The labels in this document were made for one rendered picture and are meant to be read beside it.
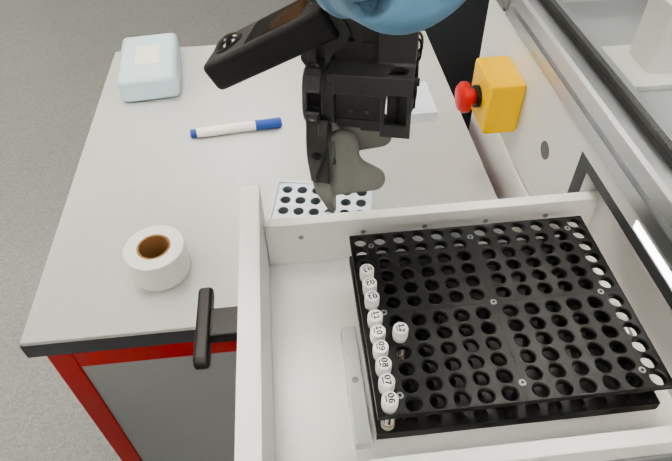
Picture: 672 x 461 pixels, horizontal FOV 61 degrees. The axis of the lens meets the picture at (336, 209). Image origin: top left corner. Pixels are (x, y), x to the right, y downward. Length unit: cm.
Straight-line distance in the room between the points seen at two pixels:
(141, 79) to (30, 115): 158
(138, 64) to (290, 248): 53
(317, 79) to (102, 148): 56
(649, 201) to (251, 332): 34
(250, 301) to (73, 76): 231
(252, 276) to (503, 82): 41
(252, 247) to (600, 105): 34
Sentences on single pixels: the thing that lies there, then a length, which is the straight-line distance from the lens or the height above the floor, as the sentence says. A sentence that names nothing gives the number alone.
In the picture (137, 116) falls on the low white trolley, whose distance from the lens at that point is 98.
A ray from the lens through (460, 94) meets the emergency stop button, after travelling 75.
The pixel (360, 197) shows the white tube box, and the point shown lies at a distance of 72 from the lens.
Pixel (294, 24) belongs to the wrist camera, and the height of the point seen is 111.
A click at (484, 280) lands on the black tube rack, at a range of 52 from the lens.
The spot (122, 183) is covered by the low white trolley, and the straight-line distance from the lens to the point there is 86.
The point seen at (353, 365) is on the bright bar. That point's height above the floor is 85.
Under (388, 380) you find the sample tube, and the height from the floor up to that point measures 91.
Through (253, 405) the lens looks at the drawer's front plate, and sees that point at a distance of 42.
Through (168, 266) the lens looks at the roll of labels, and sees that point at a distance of 68.
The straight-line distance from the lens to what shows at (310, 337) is 55.
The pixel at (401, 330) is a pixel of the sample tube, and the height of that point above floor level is 91.
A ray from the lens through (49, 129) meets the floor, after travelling 243.
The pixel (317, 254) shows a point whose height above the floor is 85.
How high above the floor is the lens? 130
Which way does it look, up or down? 45 degrees down
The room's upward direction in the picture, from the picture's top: 2 degrees counter-clockwise
